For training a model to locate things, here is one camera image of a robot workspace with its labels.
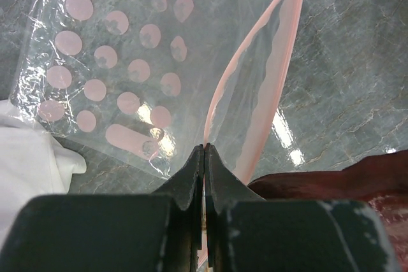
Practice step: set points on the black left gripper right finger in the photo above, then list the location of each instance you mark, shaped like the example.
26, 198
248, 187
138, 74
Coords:
246, 232

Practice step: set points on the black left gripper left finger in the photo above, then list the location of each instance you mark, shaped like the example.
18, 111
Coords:
159, 231

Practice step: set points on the orange carrot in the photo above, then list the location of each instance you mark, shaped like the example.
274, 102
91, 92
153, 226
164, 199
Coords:
379, 180

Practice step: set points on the clear pink-dotted zip bag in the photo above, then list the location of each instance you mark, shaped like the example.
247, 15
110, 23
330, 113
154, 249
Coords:
145, 81

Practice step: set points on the white cloth on table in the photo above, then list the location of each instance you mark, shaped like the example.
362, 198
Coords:
33, 163

